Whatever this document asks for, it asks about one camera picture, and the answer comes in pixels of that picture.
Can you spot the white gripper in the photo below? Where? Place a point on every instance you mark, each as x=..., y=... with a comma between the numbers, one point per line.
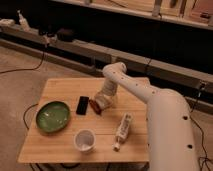
x=104, y=101

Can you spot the brown red elongated object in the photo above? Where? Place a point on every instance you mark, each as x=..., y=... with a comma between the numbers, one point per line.
x=95, y=107

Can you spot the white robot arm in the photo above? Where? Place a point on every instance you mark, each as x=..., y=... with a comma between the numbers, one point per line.
x=170, y=135

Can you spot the black smartphone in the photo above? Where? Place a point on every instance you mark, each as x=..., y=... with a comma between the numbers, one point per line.
x=82, y=105

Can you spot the white paper cup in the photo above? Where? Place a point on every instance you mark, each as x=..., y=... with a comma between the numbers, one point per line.
x=84, y=141

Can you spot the green bowl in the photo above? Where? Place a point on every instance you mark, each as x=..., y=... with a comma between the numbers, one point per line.
x=53, y=117

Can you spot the black device on ledge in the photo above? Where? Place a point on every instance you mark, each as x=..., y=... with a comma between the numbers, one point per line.
x=67, y=35

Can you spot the white spray bottle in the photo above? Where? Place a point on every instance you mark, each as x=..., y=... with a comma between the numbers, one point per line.
x=23, y=21

